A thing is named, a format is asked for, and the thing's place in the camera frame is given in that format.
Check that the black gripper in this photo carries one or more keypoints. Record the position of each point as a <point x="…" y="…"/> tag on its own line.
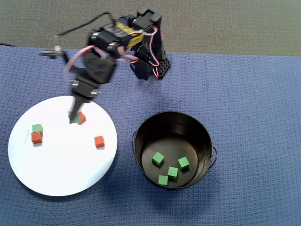
<point x="85" y="90"/>

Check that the green cube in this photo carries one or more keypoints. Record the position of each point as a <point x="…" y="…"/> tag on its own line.
<point x="172" y="173"/>
<point x="163" y="180"/>
<point x="75" y="121"/>
<point x="157" y="158"/>
<point x="37" y="128"/>
<point x="183" y="163"/>

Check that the red cube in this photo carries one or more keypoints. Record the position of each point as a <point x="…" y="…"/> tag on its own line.
<point x="37" y="138"/>
<point x="99" y="141"/>
<point x="82" y="118"/>

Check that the white round plate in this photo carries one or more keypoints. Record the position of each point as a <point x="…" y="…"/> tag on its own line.
<point x="65" y="164"/>

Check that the black metal bucket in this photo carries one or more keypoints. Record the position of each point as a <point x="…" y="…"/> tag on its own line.
<point x="188" y="141"/>

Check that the blue woven table cloth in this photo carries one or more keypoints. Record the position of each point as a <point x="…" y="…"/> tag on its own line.
<point x="235" y="94"/>

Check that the small camera circuit board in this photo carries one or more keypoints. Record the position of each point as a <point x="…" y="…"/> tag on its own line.
<point x="53" y="53"/>

